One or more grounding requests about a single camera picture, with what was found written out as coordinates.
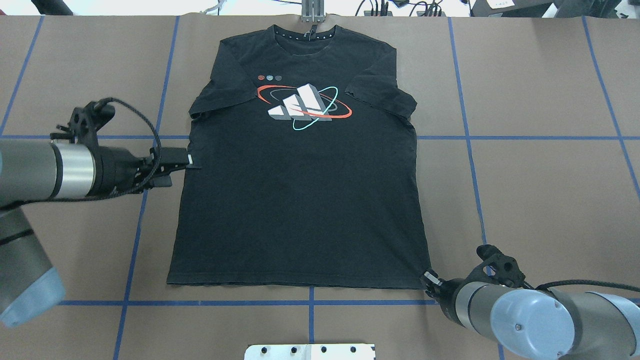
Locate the left braided black cable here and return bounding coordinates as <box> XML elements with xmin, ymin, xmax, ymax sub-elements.
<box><xmin>97</xmin><ymin>97</ymin><xmax>163</xmax><ymax>201</ymax></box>

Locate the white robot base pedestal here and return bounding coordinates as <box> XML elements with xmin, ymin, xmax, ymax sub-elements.
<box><xmin>243</xmin><ymin>343</ymin><xmax>377</xmax><ymax>360</ymax></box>

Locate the right black cable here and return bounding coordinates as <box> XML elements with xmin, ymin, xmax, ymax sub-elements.
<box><xmin>520</xmin><ymin>279</ymin><xmax>640</xmax><ymax>293</ymax></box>

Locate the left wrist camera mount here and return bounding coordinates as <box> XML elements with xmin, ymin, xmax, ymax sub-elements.
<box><xmin>49</xmin><ymin>101</ymin><xmax>115</xmax><ymax>150</ymax></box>

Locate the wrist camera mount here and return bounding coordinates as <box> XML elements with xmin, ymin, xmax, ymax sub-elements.
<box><xmin>49</xmin><ymin>101</ymin><xmax>115</xmax><ymax>150</ymax></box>
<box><xmin>476</xmin><ymin>244</ymin><xmax>526</xmax><ymax>289</ymax></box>

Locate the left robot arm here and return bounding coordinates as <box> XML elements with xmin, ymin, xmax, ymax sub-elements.
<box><xmin>0</xmin><ymin>139</ymin><xmax>194</xmax><ymax>328</ymax></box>

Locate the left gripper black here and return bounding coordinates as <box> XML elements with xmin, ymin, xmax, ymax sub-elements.
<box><xmin>94</xmin><ymin>146</ymin><xmax>194</xmax><ymax>197</ymax></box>

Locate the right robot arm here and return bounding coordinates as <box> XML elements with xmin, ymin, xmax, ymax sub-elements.
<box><xmin>422</xmin><ymin>271</ymin><xmax>639</xmax><ymax>360</ymax></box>

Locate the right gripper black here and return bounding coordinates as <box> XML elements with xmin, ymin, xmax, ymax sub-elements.
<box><xmin>422</xmin><ymin>269</ymin><xmax>463</xmax><ymax>316</ymax></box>

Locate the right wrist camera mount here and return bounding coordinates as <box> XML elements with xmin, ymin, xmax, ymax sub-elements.
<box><xmin>476</xmin><ymin>244</ymin><xmax>526</xmax><ymax>289</ymax></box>

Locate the aluminium frame post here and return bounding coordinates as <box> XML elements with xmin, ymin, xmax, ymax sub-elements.
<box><xmin>300</xmin><ymin>0</ymin><xmax>326</xmax><ymax>24</ymax></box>

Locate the black graphic t-shirt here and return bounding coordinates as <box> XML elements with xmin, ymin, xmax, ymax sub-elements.
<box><xmin>166</xmin><ymin>25</ymin><xmax>431</xmax><ymax>290</ymax></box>

